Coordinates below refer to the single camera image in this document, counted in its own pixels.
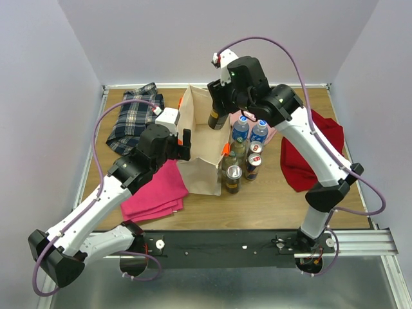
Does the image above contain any red cloth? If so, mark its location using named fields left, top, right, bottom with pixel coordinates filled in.
left=280, top=110, right=344, bottom=192

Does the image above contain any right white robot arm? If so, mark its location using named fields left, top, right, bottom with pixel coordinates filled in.
left=207, top=53, right=364, bottom=252

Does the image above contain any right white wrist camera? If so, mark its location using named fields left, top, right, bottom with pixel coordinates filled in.
left=212, top=49, right=239, bottom=86

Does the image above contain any green cap glass bottle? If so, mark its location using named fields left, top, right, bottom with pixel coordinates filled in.
left=230, top=136, right=247, bottom=164
left=221, top=151, right=239, bottom=180

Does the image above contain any aluminium frame rail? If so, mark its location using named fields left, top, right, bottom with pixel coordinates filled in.
left=294, top=230, right=398, bottom=258

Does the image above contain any pink printed t-shirt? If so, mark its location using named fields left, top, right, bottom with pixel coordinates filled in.
left=229, top=111, right=277, bottom=145

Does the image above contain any magenta folded cloth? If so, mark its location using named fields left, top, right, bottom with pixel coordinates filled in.
left=120, top=160, right=189, bottom=222

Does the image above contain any blue cap bottle from bag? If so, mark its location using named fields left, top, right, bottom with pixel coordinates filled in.
left=249, top=120, right=268, bottom=144

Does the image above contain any red top can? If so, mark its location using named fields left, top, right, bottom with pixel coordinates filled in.
left=247, top=141, right=263, bottom=156
left=245, top=153, right=262, bottom=180

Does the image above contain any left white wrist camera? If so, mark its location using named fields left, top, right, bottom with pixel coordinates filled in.
left=153, top=107, right=180, bottom=136

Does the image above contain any plaid navy shirt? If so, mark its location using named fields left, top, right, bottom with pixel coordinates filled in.
left=106, top=82, right=165, bottom=156

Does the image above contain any beige canvas bag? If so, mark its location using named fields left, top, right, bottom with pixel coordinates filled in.
left=177, top=85, right=231, bottom=196

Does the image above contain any blue cap bottle on table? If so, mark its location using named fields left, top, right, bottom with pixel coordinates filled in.
left=232, top=115, right=250, bottom=141

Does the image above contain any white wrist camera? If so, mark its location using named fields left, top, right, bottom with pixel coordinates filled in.
left=212, top=49, right=239, bottom=86
left=153, top=107, right=180, bottom=136

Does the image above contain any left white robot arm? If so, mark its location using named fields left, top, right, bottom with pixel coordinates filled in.
left=28, top=124, right=191, bottom=288

